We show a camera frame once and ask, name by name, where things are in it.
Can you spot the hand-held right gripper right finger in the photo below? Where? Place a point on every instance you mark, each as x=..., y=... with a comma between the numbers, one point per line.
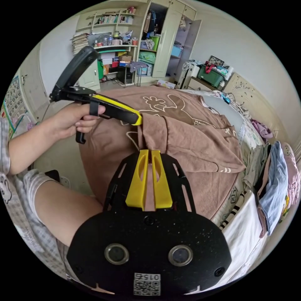
x=161, y=185

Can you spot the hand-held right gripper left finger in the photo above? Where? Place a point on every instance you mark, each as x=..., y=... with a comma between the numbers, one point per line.
x=137, y=181

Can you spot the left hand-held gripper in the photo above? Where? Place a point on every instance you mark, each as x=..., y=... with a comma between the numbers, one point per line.
x=70, y=92

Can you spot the dusty pink long sleeve shirt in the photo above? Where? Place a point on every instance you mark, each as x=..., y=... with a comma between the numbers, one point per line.
x=188, y=145

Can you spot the person's left forearm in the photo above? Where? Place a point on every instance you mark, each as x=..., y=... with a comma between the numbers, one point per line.
x=30, y=145

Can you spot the person's left hand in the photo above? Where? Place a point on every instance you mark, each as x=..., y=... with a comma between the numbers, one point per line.
x=70, y=121

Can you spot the stool with grey cloth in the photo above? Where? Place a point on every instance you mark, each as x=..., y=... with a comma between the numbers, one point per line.
x=136, y=68

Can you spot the white carton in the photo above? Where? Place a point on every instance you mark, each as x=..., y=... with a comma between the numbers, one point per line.
x=165, y=83

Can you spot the cream shelf unit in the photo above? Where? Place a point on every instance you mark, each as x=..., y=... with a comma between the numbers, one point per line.
x=110, y=47

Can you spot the white suitcase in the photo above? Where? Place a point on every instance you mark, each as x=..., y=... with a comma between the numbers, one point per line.
x=185, y=74

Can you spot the cream cupboard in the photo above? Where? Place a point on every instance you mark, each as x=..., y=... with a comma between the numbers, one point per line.
x=164, y=42

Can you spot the bedside cabinet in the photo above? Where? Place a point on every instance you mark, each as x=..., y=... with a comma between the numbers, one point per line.
x=200, y=84

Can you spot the person's body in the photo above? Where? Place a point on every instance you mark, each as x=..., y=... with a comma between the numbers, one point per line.
x=58, y=211

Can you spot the green storage box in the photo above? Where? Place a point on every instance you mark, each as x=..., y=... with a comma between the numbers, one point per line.
x=210, y=74

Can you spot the white door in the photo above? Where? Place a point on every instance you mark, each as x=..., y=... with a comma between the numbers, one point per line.
x=33, y=91

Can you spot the white garment with striped trim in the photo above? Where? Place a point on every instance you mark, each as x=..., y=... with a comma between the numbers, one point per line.
x=242, y=235

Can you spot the bed with printed sheet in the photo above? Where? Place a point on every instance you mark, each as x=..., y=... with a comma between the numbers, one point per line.
x=225, y=113

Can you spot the pile of clothes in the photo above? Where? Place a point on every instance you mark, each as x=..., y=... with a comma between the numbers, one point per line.
x=275, y=183

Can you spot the purple cloth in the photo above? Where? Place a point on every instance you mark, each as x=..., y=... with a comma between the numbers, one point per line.
x=262, y=129

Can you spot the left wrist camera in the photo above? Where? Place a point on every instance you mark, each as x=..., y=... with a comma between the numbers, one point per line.
x=73, y=68

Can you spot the wall calendar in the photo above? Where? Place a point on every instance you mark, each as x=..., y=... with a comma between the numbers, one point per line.
x=13, y=103

